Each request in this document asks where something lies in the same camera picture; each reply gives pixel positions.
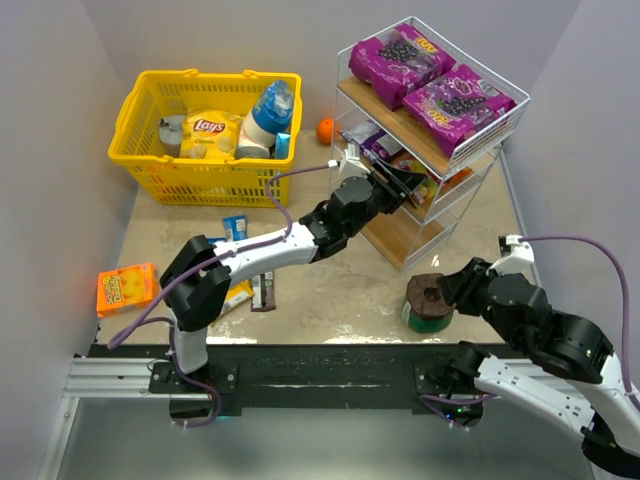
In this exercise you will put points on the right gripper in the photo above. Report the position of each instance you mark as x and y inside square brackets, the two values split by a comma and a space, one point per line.
[460, 288]

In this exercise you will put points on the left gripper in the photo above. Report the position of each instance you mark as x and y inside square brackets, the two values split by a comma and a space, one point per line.
[391, 185]

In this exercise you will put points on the Fox's fruits candy bag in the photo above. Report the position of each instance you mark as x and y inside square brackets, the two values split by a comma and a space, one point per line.
[430, 186]

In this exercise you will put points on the dark purple candy bag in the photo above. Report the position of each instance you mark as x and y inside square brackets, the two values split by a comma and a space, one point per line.
[373, 142]

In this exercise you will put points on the purple grape candy bag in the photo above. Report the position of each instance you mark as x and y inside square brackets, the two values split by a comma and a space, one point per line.
[400, 63]
[456, 106]

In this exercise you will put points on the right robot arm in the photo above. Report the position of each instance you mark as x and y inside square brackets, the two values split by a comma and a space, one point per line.
[563, 345]

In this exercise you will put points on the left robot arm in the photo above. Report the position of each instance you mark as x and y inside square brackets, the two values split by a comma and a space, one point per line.
[195, 284]

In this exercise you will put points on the green brown tin can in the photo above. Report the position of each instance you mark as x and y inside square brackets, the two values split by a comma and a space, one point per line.
[424, 310]

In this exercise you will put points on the orange fruit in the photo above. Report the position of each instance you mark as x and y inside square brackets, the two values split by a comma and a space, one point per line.
[325, 130]

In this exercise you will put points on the teal foil box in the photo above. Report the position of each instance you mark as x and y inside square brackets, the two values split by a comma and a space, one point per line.
[282, 145]

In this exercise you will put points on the blue white wrapped roll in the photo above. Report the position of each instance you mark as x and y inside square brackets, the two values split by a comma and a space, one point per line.
[270, 116]

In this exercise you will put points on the blue small snack packet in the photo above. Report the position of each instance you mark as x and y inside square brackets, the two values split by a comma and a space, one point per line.
[235, 229]

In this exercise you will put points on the brown chocolate bar wrapper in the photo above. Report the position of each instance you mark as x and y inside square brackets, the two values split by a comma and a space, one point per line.
[263, 299]

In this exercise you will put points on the yellow Lays chips bag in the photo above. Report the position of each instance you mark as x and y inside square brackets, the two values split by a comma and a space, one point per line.
[210, 134]

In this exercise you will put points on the yellow plastic shopping basket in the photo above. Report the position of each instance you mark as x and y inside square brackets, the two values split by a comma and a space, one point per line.
[204, 182]

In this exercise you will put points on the grey crumpled paper cups pack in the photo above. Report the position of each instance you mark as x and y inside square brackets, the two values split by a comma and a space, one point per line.
[170, 129]

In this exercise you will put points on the orange snack box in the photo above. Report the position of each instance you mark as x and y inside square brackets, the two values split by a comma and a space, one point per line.
[125, 288]

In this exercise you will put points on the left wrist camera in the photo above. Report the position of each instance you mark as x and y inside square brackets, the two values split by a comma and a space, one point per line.
[350, 164]

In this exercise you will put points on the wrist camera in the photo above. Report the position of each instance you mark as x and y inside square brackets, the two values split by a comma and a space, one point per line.
[350, 164]
[517, 255]

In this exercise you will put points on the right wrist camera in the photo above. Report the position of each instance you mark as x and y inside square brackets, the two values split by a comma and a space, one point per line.
[517, 255]

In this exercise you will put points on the white wire wooden shelf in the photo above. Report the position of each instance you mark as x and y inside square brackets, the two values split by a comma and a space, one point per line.
[406, 236]

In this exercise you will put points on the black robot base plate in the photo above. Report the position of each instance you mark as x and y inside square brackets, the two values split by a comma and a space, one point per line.
[351, 376]

